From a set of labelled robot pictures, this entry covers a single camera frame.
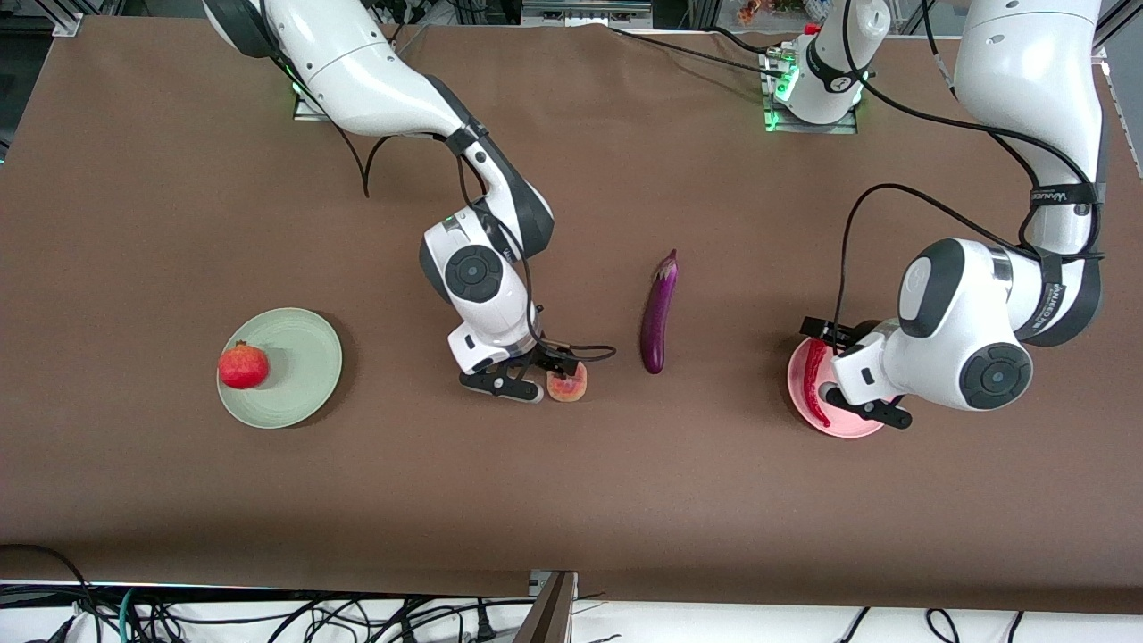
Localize peach fruit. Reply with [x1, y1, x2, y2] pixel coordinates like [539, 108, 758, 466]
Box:
[546, 360, 589, 403]

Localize red chili pepper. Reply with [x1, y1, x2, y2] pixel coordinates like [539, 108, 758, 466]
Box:
[801, 338, 833, 429]

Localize purple eggplant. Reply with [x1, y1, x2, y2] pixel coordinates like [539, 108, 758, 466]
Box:
[639, 249, 680, 375]

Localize red pomegranate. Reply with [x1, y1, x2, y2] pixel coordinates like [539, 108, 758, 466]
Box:
[217, 340, 271, 390]

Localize pink round plate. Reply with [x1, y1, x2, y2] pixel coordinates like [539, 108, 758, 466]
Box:
[786, 338, 898, 439]

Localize green round plate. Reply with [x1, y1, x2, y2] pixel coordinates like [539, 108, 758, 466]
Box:
[216, 307, 344, 430]

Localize brown table mat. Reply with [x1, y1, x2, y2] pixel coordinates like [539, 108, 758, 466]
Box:
[0, 13, 1143, 617]

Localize grey metal box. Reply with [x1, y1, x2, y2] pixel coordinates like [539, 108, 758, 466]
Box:
[521, 0, 655, 28]

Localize orange background objects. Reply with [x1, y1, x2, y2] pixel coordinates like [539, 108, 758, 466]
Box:
[737, 0, 805, 23]

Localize black right camera cable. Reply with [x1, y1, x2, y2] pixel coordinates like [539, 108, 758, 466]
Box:
[277, 54, 617, 363]

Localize black camera cable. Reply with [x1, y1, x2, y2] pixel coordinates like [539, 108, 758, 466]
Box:
[835, 54, 1104, 331]
[277, 54, 617, 363]

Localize black left camera cable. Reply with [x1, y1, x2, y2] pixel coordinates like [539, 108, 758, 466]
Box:
[835, 54, 1104, 331]

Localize brown wooden post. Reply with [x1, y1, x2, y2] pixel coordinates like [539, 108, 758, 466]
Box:
[516, 572, 577, 643]

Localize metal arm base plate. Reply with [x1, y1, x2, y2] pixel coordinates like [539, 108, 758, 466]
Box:
[762, 49, 860, 136]
[293, 85, 358, 122]

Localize black cable on mat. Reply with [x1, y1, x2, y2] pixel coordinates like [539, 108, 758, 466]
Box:
[610, 25, 787, 77]

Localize green cable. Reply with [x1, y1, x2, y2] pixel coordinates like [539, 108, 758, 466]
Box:
[116, 585, 144, 643]

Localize aluminium frame profile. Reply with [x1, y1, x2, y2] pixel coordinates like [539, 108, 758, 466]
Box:
[1094, 0, 1143, 62]
[36, 0, 88, 38]

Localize black looped cable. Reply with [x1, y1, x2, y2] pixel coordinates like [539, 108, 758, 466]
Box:
[0, 543, 95, 626]

